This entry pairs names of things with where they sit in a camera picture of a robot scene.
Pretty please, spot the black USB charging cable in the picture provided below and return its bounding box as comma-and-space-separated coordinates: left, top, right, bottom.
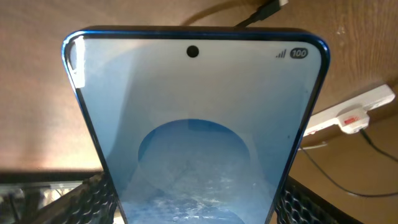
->
233, 0, 398, 198

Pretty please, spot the white power strip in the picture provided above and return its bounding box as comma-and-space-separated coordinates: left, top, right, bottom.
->
304, 85, 396, 136

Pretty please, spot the blue Galaxy smartphone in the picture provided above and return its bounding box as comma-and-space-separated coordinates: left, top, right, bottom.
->
62, 26, 330, 223

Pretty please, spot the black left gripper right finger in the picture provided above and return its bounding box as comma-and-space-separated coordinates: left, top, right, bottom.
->
275, 177, 362, 224

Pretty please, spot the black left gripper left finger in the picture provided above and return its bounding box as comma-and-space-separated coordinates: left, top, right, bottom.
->
29, 174, 118, 224

